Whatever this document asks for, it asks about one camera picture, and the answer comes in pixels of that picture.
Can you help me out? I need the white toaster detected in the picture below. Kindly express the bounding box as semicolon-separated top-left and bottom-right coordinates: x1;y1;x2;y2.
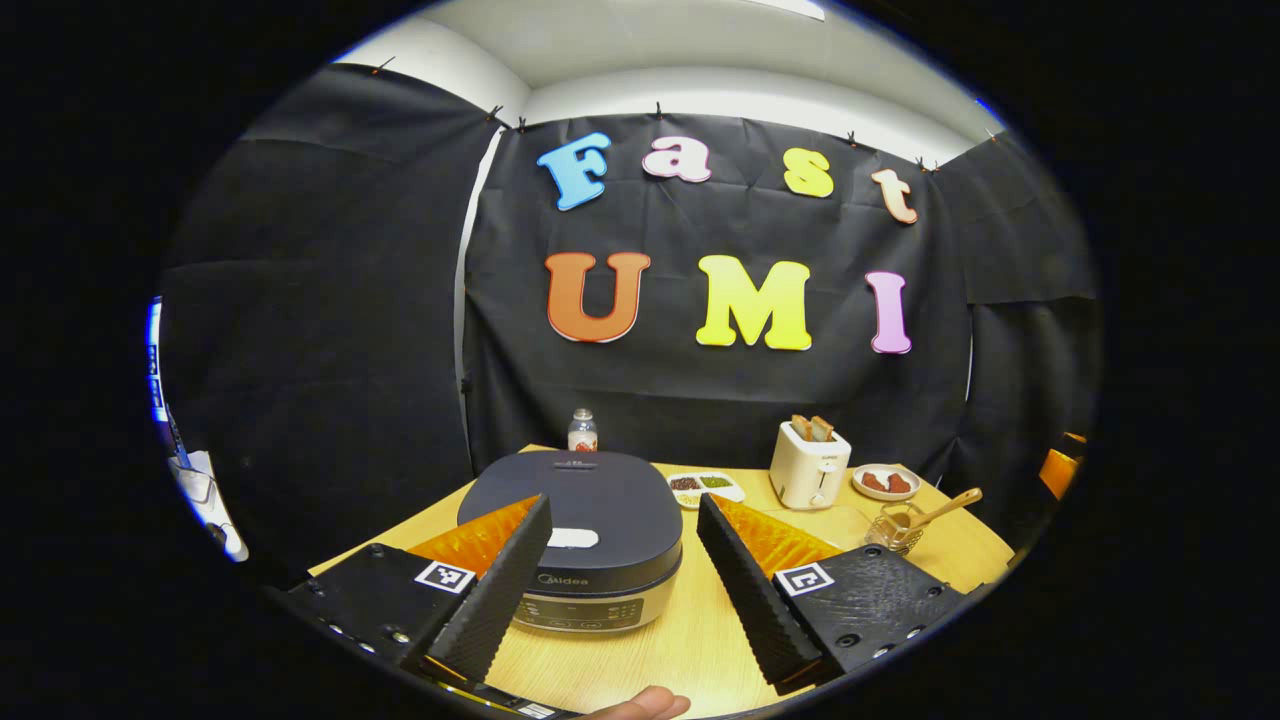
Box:
769;420;853;511

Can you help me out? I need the white plate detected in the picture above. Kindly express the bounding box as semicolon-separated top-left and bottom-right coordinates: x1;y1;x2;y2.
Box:
852;463;922;502

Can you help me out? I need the wooden spoon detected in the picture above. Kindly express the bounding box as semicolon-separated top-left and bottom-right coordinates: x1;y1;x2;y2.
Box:
880;487;984;536

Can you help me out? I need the white compartment tray of grains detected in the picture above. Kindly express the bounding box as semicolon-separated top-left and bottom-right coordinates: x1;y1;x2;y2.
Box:
665;471;747;510

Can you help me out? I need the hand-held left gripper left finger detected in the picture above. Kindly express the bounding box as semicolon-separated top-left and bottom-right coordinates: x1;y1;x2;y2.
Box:
265;497;553;686

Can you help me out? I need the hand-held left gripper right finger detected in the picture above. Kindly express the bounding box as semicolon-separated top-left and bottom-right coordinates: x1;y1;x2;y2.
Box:
696;494;961;696

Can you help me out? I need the computer monitor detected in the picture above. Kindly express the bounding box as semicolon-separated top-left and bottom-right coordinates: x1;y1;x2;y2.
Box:
147;298;169;423

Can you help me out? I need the black backdrop cloth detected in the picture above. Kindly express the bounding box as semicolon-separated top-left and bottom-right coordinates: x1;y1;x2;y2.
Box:
155;65;1101;581

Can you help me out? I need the metal wire chopstick holder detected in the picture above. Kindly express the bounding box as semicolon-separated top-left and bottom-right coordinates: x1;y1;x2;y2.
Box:
865;502;926;554

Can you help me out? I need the dark grey rice cooker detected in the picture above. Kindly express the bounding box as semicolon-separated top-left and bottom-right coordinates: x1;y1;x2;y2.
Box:
457;450;685;633

